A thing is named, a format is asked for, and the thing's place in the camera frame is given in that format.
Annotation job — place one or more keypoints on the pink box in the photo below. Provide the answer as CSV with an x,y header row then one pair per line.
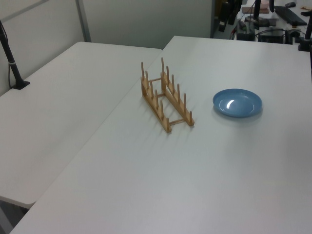
x,y
264,6

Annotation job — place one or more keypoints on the small black table clamp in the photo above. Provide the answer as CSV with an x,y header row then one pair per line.
x,y
292,36

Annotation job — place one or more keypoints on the black monitor stand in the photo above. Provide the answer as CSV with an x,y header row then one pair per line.
x,y
257,18

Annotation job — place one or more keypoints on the black camera stand with clamp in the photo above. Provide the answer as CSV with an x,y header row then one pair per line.
x,y
14,70

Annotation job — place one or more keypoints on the black electronics box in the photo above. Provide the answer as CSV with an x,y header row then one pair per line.
x,y
271,36

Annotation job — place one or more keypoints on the black pole with table clamp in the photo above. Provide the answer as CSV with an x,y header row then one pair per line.
x,y
307,29

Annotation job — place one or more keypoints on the dark computer mouse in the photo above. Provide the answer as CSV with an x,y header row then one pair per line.
x,y
290,4

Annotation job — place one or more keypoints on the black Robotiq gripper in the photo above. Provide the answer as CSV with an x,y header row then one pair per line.
x,y
235,3

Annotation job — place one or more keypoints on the blue plate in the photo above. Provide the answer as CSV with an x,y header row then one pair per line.
x,y
237,103

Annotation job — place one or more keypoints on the black keyboard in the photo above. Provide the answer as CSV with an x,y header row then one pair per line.
x,y
290,15

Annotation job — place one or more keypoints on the grey partition frame post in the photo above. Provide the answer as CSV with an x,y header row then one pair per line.
x,y
84,22

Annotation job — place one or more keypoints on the wooden plate rack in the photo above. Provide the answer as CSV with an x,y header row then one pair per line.
x,y
165,123

